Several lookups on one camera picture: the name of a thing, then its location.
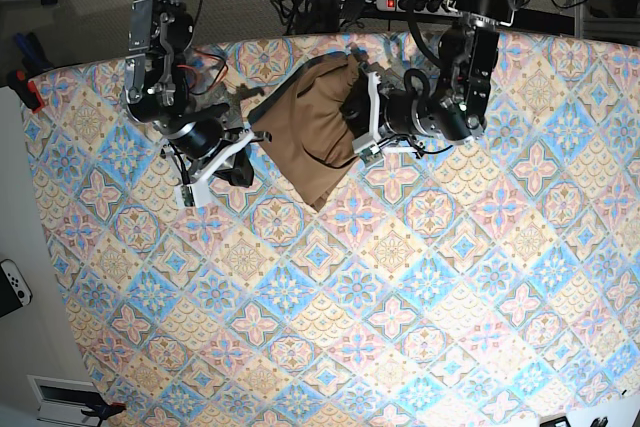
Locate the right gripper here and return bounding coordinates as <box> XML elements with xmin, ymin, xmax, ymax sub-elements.
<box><xmin>159</xmin><ymin>116</ymin><xmax>272</xmax><ymax>188</ymax></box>

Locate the white power strip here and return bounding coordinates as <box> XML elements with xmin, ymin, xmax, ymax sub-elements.
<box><xmin>374</xmin><ymin>0</ymin><xmax>454</xmax><ymax>16</ymax></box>

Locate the patterned tablecloth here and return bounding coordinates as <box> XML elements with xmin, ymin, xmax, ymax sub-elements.
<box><xmin>23</xmin><ymin>33</ymin><xmax>639</xmax><ymax>426</ymax></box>

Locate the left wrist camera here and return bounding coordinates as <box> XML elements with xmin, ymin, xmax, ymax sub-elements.
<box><xmin>357</xmin><ymin>144</ymin><xmax>384</xmax><ymax>169</ymax></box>

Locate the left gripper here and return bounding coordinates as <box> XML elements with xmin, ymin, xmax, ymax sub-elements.
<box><xmin>340</xmin><ymin>69</ymin><xmax>439</xmax><ymax>157</ymax></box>

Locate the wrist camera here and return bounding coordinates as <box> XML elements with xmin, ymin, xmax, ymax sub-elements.
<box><xmin>357</xmin><ymin>144</ymin><xmax>384</xmax><ymax>169</ymax></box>
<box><xmin>175</xmin><ymin>183</ymin><xmax>212</xmax><ymax>208</ymax></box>

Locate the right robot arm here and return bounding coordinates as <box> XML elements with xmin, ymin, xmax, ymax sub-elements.
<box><xmin>123</xmin><ymin>0</ymin><xmax>269</xmax><ymax>194</ymax></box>

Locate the game console with white controller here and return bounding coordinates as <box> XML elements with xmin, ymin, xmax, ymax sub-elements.
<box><xmin>0</xmin><ymin>259</ymin><xmax>32</xmax><ymax>317</ymax></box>

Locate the white vent box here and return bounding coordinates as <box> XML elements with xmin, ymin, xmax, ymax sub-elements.
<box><xmin>27</xmin><ymin>375</ymin><xmax>103</xmax><ymax>426</ymax></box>

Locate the brown t-shirt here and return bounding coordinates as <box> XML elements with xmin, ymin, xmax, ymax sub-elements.
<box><xmin>248</xmin><ymin>52</ymin><xmax>361</xmax><ymax>211</ymax></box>

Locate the orange and black clamp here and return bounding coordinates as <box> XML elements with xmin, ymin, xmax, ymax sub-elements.
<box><xmin>81</xmin><ymin>403</ymin><xmax>126</xmax><ymax>425</ymax></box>

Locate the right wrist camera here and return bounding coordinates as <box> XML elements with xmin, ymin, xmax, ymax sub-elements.
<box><xmin>175</xmin><ymin>183</ymin><xmax>212</xmax><ymax>208</ymax></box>

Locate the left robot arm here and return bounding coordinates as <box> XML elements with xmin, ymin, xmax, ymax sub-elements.
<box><xmin>341</xmin><ymin>0</ymin><xmax>521</xmax><ymax>165</ymax></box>

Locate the red and black clamp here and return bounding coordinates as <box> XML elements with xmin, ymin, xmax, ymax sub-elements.
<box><xmin>6</xmin><ymin>70</ymin><xmax>45</xmax><ymax>113</ymax></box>

